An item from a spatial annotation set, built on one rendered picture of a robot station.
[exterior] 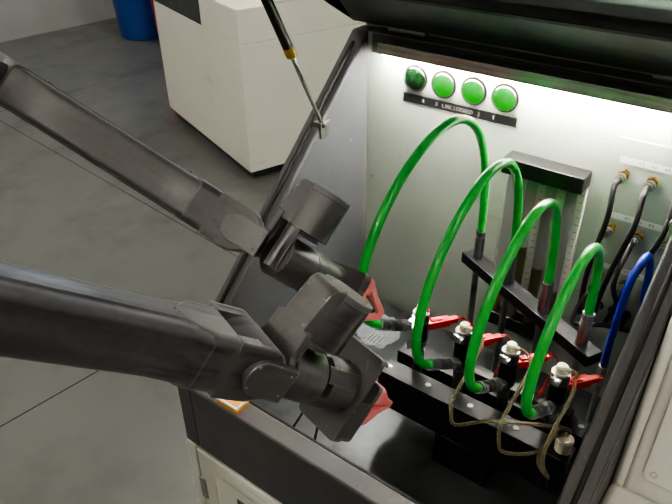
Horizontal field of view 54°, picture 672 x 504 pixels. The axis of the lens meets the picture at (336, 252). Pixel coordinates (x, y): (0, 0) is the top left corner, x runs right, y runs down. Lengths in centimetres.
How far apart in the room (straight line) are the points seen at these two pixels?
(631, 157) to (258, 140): 294
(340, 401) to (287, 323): 12
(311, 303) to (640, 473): 62
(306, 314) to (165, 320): 15
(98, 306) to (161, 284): 267
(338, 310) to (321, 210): 21
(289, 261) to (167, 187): 17
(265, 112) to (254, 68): 26
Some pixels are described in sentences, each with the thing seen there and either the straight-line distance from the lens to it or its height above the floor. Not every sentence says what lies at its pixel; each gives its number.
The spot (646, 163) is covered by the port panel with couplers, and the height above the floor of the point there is 133.
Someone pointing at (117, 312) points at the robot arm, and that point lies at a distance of 50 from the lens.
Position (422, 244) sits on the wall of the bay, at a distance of 142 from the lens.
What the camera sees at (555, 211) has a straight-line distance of 100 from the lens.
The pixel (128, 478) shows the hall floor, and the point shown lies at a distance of 238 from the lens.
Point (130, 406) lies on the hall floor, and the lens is 260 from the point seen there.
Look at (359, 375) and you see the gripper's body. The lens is 72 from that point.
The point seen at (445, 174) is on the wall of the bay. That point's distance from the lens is 132.
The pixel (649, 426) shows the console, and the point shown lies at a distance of 104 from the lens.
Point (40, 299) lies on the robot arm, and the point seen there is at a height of 153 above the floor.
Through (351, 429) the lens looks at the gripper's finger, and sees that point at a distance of 73.
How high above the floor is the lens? 179
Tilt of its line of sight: 33 degrees down
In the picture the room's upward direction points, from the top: 1 degrees counter-clockwise
